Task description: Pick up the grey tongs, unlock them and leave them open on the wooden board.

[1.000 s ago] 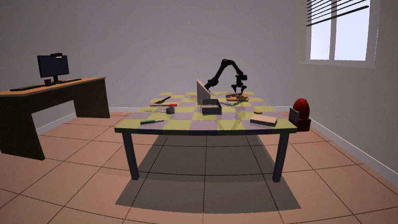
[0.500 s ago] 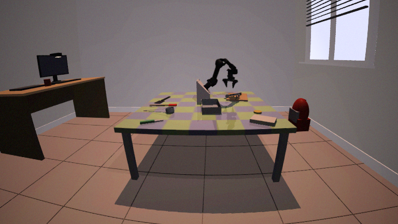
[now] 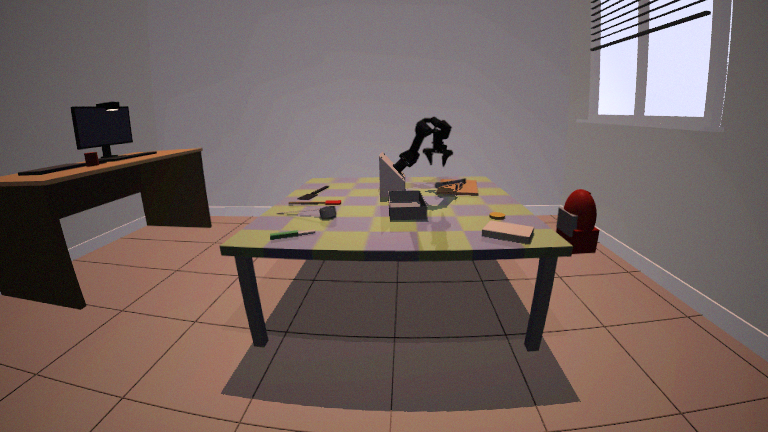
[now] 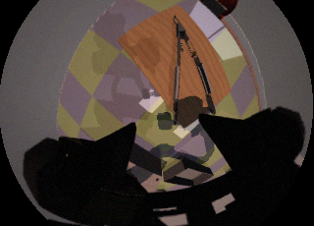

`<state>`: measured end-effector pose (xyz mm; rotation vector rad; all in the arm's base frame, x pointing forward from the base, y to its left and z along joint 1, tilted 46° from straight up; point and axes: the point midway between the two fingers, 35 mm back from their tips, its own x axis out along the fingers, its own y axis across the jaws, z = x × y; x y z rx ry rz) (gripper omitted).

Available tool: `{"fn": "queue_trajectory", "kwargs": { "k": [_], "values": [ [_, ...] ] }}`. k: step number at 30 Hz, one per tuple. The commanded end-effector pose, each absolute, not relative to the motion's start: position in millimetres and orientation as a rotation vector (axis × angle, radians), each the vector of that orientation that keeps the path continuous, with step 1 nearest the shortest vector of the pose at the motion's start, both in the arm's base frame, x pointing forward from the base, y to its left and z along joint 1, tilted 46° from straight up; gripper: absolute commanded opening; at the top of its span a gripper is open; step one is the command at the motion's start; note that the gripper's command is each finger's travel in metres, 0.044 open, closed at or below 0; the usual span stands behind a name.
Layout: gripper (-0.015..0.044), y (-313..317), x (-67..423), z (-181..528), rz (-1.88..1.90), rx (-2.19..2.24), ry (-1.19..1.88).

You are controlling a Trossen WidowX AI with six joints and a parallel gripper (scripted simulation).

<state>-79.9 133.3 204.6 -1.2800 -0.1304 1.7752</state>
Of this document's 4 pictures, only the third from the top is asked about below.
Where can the tan rectangular board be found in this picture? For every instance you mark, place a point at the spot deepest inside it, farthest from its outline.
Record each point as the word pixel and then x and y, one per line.
pixel 508 231

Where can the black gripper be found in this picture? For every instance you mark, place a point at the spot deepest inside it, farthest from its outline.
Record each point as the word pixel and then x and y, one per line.
pixel 437 146

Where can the wooden board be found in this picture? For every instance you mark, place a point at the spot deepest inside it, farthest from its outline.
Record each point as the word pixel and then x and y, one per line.
pixel 468 188

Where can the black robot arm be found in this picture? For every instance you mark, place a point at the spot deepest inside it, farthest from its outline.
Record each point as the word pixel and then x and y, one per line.
pixel 422 130

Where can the grey saucepan with long handle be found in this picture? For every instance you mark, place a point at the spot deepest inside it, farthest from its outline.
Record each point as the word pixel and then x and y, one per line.
pixel 325 212

